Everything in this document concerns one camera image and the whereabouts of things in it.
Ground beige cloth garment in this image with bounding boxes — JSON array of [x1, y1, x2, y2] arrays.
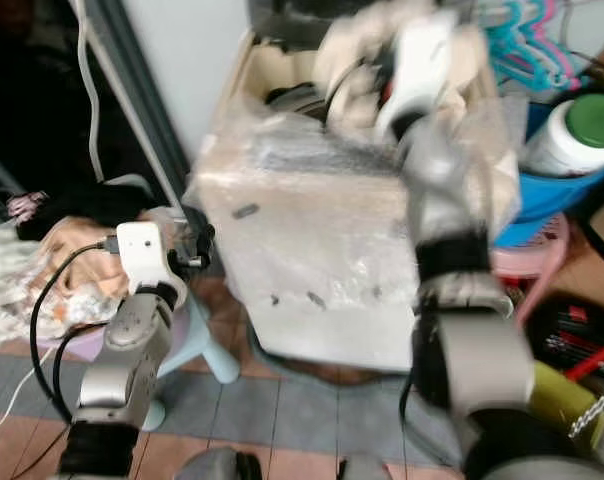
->
[[310, 2, 495, 136]]

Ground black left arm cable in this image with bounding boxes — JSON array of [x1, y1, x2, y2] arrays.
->
[[28, 238, 123, 431]]

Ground bubble-wrapped white washing machine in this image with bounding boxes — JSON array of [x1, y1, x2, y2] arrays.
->
[[185, 28, 525, 373]]

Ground dark door frame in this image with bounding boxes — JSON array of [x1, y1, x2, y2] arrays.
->
[[84, 0, 195, 213]]

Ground peach garment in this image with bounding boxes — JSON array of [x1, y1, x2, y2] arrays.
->
[[32, 212, 178, 336]]

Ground lilac plastic laundry basin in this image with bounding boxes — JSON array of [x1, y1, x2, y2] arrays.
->
[[32, 320, 118, 363]]

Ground grey robot left foot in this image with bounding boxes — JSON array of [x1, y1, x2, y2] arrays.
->
[[175, 447, 265, 480]]

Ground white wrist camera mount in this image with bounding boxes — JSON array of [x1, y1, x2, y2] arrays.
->
[[374, 18, 465, 139], [114, 221, 185, 301]]

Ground blue plastic basin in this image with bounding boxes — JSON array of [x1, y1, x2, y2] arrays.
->
[[490, 100, 604, 251]]

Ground white hanging cable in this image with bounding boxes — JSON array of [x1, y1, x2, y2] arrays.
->
[[72, 0, 103, 183]]

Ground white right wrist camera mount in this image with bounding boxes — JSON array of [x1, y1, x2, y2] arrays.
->
[[374, 18, 465, 139]]

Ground white floor cable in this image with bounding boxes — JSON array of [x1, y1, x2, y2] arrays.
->
[[0, 368, 35, 443]]

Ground red and black tool case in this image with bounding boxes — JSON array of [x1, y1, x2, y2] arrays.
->
[[534, 296, 604, 385]]

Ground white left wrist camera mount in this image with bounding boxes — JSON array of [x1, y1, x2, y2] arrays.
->
[[114, 221, 185, 301]]

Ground white floral garment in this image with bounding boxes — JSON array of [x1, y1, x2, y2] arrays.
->
[[0, 222, 48, 351]]

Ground yellow-green plastic item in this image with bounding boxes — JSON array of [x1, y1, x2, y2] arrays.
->
[[528, 358, 604, 453]]

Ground black garment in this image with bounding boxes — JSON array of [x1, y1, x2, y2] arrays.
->
[[14, 184, 155, 243]]

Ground light blue plastic stool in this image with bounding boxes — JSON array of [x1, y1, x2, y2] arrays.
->
[[142, 290, 243, 431]]

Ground metal chain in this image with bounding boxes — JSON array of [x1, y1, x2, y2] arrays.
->
[[568, 378, 604, 439]]

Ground teal and pink clothes hangers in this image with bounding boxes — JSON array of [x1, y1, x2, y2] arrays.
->
[[480, 0, 588, 93]]

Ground white bottle with green cap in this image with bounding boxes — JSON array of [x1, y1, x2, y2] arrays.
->
[[520, 92, 604, 180]]

